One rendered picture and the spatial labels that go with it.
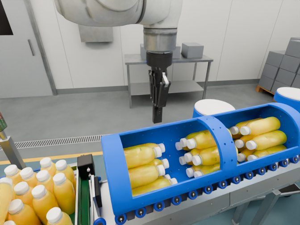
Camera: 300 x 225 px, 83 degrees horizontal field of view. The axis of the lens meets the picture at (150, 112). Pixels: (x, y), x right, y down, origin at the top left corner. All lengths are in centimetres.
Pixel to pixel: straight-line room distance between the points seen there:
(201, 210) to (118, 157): 48
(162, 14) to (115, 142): 40
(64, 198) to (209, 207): 60
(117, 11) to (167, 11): 13
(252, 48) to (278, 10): 85
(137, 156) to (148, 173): 7
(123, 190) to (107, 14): 46
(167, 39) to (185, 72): 384
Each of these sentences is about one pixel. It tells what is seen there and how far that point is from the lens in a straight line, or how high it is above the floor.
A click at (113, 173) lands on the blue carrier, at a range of 56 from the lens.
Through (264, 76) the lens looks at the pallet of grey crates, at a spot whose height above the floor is 39.
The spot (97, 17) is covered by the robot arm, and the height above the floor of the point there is 161.
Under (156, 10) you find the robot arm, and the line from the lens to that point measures 43.
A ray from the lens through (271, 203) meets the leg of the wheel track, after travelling 150.
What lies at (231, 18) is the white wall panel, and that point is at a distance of 451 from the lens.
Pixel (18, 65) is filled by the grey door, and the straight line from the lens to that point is 448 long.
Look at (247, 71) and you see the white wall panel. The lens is 508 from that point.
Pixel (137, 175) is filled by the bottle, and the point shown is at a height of 113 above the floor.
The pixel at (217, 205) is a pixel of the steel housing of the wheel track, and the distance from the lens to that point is 93.
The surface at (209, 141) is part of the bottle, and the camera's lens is 74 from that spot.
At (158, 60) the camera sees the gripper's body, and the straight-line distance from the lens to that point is 47.
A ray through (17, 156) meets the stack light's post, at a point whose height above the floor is 99.
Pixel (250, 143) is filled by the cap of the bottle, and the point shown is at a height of 111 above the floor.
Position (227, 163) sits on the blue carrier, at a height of 114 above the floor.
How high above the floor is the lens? 161
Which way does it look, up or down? 30 degrees down
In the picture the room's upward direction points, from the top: straight up
